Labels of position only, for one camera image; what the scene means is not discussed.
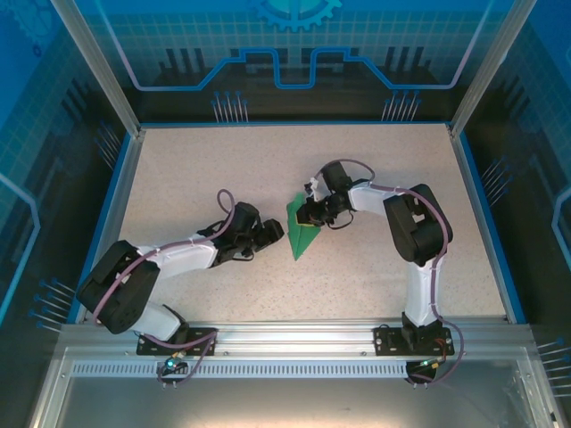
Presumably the green paper sheet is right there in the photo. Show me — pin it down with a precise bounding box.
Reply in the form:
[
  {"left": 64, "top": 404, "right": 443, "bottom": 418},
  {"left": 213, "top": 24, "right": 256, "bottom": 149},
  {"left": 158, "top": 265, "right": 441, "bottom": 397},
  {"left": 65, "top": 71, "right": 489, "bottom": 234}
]
[{"left": 285, "top": 192, "right": 323, "bottom": 261}]

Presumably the blue side strip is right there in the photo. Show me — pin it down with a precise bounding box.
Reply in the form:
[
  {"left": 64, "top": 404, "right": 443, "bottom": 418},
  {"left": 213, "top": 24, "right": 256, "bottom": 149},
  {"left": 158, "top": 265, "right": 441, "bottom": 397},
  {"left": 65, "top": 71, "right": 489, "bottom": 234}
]
[{"left": 65, "top": 132, "right": 136, "bottom": 325}]

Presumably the metal tray panel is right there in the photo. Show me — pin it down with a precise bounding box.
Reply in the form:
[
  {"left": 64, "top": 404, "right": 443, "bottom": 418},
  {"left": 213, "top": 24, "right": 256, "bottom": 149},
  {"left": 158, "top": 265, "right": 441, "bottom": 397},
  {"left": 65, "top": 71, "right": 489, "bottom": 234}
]
[{"left": 27, "top": 346, "right": 564, "bottom": 428}]

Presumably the aluminium mounting rail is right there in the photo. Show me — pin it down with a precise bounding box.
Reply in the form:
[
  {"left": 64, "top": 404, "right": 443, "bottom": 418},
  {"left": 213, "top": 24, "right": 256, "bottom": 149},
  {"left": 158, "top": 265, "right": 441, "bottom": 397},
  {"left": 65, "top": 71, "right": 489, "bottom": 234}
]
[{"left": 57, "top": 317, "right": 536, "bottom": 358}]

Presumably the aluminium side rail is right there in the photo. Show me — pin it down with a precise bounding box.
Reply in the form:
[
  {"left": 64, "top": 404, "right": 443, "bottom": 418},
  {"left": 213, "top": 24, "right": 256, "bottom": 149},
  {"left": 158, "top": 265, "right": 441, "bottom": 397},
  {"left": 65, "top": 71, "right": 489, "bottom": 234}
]
[{"left": 73, "top": 128, "right": 146, "bottom": 325}]

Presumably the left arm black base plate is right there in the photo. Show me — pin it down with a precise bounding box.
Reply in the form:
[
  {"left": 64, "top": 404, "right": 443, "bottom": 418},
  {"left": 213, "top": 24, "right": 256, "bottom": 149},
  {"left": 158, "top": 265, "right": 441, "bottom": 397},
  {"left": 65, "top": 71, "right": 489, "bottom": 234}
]
[{"left": 136, "top": 326, "right": 219, "bottom": 358}]

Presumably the slotted cable duct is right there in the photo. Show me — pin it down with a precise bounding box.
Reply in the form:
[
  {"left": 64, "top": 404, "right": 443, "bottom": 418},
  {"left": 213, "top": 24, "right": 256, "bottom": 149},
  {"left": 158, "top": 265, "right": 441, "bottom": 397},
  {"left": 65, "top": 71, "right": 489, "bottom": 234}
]
[{"left": 70, "top": 361, "right": 524, "bottom": 380}]

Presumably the left arm cable connector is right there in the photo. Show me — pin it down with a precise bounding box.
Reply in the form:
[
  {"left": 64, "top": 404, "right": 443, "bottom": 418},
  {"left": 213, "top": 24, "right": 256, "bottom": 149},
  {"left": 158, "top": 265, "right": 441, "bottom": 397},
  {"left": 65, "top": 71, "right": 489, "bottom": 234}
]
[{"left": 156, "top": 351, "right": 188, "bottom": 376}]

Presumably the arm cable connector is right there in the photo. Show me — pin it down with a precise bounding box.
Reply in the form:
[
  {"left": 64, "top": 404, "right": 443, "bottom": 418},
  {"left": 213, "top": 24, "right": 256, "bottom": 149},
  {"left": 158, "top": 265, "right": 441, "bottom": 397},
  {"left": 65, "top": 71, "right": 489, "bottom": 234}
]
[
  {"left": 417, "top": 355, "right": 450, "bottom": 371},
  {"left": 156, "top": 351, "right": 188, "bottom": 376}
]

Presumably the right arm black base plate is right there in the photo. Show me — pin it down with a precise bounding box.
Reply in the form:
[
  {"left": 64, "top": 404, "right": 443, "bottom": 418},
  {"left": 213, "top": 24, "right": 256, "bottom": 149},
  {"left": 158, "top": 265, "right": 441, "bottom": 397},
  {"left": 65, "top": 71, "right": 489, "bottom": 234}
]
[{"left": 373, "top": 325, "right": 452, "bottom": 358}]

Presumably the right arm cable connector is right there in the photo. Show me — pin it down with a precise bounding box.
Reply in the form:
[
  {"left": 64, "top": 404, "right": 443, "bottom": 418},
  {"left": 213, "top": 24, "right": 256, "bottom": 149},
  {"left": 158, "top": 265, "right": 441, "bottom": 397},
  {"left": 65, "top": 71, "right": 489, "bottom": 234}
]
[{"left": 417, "top": 355, "right": 450, "bottom": 371}]

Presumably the aluminium frame post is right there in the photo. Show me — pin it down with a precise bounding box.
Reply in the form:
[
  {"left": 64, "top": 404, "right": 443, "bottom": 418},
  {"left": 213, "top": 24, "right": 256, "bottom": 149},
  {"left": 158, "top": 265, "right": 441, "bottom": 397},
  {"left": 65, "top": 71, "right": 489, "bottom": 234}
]
[
  {"left": 447, "top": 0, "right": 539, "bottom": 137},
  {"left": 47, "top": 0, "right": 146, "bottom": 137}
]

